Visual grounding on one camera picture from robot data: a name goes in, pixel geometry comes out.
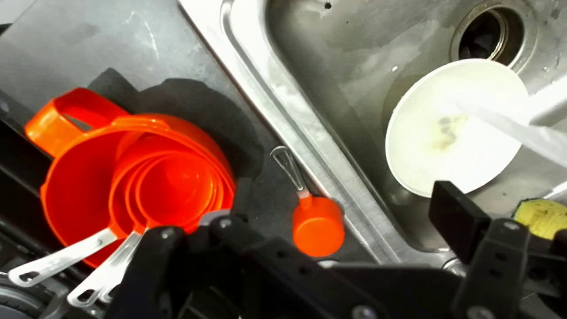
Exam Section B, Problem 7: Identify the tiny orange measuring cup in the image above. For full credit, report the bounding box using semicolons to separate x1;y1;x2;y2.
269;145;347;260

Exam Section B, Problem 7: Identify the medium orange measuring cup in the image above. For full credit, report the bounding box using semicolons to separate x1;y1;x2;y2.
66;148;223;308

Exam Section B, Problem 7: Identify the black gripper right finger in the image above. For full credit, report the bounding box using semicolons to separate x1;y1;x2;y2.
429;178;567;319

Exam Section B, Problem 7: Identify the large orange bowl with handle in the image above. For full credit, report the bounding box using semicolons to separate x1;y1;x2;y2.
23;86;238;267

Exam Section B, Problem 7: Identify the large orange measuring cup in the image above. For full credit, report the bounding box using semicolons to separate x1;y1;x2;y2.
7;131;230;288

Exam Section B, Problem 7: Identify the yellow sponge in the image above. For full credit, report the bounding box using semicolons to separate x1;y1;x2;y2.
512;198;567;241

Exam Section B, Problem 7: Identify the white ceramic bowl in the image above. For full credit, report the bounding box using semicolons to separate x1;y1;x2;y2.
385;56;532;200

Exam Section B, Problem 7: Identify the stainless steel sink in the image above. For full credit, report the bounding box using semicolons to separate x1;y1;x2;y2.
176;0;567;267

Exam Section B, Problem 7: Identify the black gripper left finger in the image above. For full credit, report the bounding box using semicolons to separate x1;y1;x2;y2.
112;209;379;319

